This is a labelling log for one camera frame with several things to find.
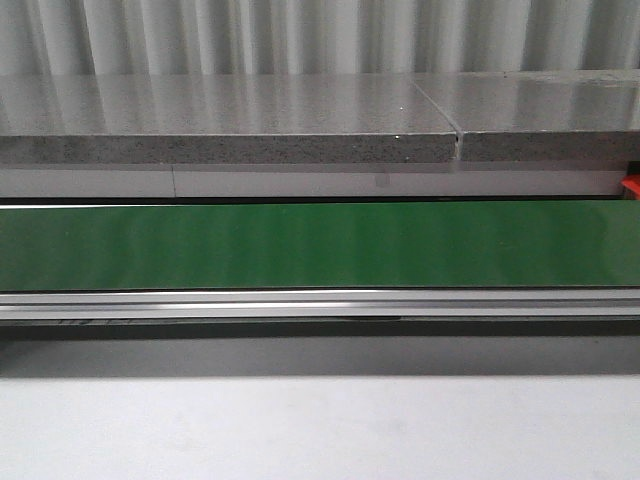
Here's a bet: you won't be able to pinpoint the white corrugated curtain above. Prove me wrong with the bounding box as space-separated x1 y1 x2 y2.
1 1 639 75

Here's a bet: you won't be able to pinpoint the red plastic tray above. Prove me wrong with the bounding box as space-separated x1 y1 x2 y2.
621 174 640 200

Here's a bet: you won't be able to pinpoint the grey stone slab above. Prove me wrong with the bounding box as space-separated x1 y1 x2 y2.
1 74 456 165
412 70 639 168

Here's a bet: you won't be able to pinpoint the grey stone slab right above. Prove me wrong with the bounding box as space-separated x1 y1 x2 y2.
412 70 639 168

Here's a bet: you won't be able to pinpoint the grey stone slab left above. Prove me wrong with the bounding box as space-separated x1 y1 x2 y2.
1 74 456 165

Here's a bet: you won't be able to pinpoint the green conveyor belt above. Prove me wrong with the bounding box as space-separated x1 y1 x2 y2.
1 200 639 292

